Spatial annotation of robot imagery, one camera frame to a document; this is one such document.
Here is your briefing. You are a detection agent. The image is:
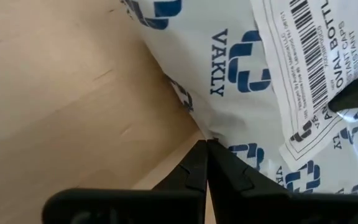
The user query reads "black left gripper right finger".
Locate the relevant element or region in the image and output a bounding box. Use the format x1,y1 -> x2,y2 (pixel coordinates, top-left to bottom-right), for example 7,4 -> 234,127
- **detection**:
206,139 -> 292,224

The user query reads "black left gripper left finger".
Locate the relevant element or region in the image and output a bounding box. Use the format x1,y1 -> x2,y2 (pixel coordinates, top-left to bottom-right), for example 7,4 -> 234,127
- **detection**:
152,139 -> 210,224

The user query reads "white patterned packet with label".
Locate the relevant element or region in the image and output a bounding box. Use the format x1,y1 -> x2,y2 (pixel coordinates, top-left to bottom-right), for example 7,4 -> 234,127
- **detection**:
119,0 -> 358,195

